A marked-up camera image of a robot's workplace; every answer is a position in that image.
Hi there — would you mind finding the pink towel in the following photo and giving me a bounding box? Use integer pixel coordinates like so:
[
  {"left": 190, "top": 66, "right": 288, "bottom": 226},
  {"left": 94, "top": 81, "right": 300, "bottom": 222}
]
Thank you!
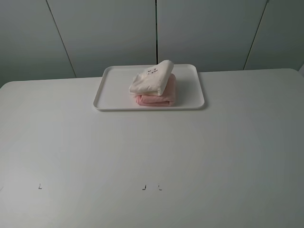
[{"left": 136, "top": 74, "right": 176, "bottom": 106}]

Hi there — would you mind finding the white rectangular plastic tray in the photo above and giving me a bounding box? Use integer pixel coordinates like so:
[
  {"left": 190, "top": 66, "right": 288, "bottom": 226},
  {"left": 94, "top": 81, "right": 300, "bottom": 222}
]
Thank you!
[{"left": 93, "top": 64, "right": 205, "bottom": 111}]

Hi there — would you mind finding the cream white towel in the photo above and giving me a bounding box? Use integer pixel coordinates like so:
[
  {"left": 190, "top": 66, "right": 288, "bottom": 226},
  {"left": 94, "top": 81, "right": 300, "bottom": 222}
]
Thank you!
[{"left": 129, "top": 60, "right": 174, "bottom": 96}]

